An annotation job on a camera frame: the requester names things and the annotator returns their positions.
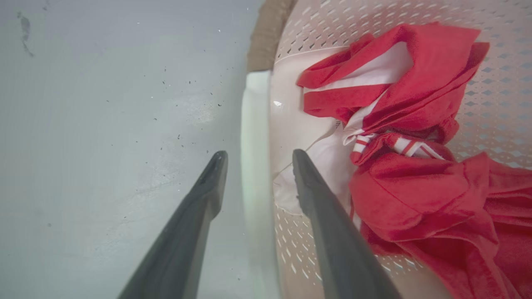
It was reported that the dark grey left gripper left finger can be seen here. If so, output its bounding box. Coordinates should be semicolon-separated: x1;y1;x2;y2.
118;150;229;299

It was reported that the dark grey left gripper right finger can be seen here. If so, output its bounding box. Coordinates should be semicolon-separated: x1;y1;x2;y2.
292;149;403;299

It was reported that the white perforated plastic laundry basket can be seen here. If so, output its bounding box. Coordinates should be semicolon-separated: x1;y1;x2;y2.
240;0;532;299

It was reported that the white cloth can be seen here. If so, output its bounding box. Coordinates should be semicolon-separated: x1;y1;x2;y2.
272;120;362;216

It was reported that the red and white garment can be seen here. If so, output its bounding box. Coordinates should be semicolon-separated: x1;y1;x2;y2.
296;23;532;299

